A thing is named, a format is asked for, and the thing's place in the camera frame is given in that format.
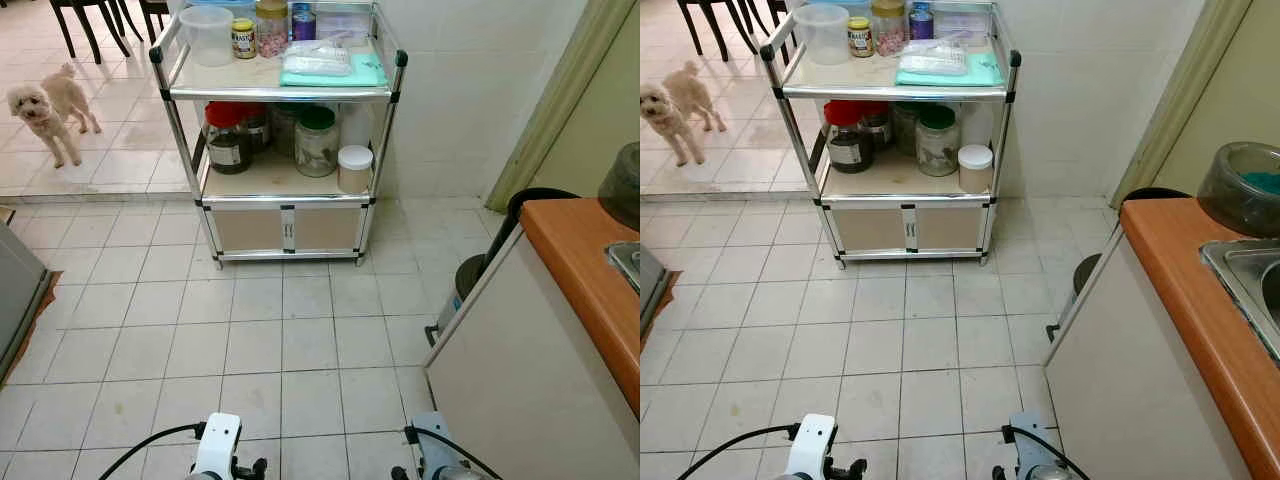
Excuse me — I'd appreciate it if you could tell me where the white cabinet orange countertop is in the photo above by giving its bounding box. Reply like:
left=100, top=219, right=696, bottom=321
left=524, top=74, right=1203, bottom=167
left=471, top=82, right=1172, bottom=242
left=1045, top=197, right=1280, bottom=480
left=425, top=197, right=641, bottom=480

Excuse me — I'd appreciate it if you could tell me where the grey bin black lid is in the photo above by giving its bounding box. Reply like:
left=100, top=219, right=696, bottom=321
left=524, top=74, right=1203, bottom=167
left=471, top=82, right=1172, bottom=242
left=425, top=187, right=581, bottom=348
left=1047, top=187, right=1191, bottom=343

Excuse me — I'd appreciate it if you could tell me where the grey appliance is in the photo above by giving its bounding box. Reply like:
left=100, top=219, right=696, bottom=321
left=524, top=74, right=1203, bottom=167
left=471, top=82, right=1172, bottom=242
left=0, top=222, right=53, bottom=386
left=640, top=268, right=679, bottom=336

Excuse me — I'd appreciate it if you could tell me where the metal shelf cart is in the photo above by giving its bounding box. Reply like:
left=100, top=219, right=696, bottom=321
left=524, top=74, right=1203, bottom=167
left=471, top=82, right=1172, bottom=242
left=760, top=0, right=1022, bottom=269
left=150, top=0, right=409, bottom=267

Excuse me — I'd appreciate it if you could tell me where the stainless steel sink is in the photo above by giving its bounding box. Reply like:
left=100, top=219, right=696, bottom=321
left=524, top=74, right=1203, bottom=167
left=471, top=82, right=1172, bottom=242
left=604, top=240, right=641, bottom=297
left=1200, top=238, right=1280, bottom=366

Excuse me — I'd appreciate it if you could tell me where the white lid small jar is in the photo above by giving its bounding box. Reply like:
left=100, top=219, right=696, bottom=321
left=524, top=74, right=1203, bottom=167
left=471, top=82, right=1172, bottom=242
left=958, top=144, right=995, bottom=194
left=337, top=145, right=374, bottom=194

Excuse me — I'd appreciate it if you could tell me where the red lid glass jar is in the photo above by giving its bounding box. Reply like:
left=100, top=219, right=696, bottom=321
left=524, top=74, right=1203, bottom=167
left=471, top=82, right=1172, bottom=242
left=823, top=100, right=875, bottom=174
left=204, top=101, right=254, bottom=175

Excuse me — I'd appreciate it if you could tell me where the green lid glass jar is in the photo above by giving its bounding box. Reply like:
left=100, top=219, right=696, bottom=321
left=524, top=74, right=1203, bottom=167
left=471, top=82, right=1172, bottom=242
left=295, top=106, right=341, bottom=178
left=916, top=105, right=961, bottom=178

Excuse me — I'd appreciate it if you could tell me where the dark glass jar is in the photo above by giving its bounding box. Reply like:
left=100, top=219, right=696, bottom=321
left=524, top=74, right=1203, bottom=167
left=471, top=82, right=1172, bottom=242
left=866, top=103, right=894, bottom=153
left=245, top=103, right=272, bottom=153

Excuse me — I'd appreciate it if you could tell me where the clear glass jar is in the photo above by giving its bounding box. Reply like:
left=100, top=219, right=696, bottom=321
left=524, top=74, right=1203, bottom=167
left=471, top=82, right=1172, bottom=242
left=892, top=103, right=921, bottom=157
left=270, top=103, right=301, bottom=157

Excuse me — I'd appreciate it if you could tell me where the grey glass bowl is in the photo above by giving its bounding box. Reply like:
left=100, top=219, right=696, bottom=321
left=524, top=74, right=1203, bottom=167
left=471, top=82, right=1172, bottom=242
left=598, top=142, right=641, bottom=231
left=1197, top=142, right=1280, bottom=238

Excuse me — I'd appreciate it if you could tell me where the curly beige poodle dog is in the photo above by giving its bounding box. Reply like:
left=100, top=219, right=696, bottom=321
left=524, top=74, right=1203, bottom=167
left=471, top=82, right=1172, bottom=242
left=7, top=62, right=103, bottom=168
left=640, top=60, right=729, bottom=167

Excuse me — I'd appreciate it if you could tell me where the green plastic tray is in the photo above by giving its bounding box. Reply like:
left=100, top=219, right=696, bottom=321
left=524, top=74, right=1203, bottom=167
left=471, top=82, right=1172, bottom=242
left=895, top=53, right=1004, bottom=87
left=280, top=55, right=388, bottom=88

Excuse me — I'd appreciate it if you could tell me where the white filled plastic bag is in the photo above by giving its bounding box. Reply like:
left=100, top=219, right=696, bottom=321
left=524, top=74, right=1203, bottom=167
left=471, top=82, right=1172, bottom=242
left=898, top=40, right=971, bottom=77
left=282, top=40, right=356, bottom=77

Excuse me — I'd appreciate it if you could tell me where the clear plastic tub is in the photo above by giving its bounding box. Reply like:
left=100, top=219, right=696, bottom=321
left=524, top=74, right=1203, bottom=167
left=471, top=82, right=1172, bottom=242
left=180, top=5, right=237, bottom=67
left=795, top=3, right=851, bottom=66

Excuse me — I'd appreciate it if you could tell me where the jar with pink contents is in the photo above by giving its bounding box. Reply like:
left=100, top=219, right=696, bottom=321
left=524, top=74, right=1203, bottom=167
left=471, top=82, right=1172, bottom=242
left=255, top=0, right=291, bottom=58
left=870, top=0, right=908, bottom=57

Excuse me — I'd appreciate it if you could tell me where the clear plastic box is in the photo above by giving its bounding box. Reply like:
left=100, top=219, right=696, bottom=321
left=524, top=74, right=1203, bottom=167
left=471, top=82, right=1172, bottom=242
left=316, top=3, right=379, bottom=46
left=935, top=2, right=993, bottom=46

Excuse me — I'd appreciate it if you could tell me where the dark wooden chair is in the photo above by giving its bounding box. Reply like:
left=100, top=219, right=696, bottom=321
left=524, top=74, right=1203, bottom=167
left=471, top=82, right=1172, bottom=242
left=765, top=0, right=798, bottom=46
left=50, top=0, right=144, bottom=64
left=140, top=0, right=171, bottom=46
left=678, top=0, right=771, bottom=63

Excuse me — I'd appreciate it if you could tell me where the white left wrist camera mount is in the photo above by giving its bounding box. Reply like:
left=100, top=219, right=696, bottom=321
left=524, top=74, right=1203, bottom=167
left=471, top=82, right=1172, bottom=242
left=785, top=414, right=839, bottom=480
left=190, top=413, right=244, bottom=480

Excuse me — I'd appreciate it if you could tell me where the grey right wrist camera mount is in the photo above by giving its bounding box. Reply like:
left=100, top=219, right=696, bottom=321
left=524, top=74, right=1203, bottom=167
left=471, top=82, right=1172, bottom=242
left=1005, top=412, right=1066, bottom=480
left=410, top=412, right=471, bottom=480

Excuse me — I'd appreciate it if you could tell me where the beige door frame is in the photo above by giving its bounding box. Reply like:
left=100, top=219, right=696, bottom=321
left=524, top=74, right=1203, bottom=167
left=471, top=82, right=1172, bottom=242
left=485, top=0, right=638, bottom=213
left=1110, top=0, right=1253, bottom=208

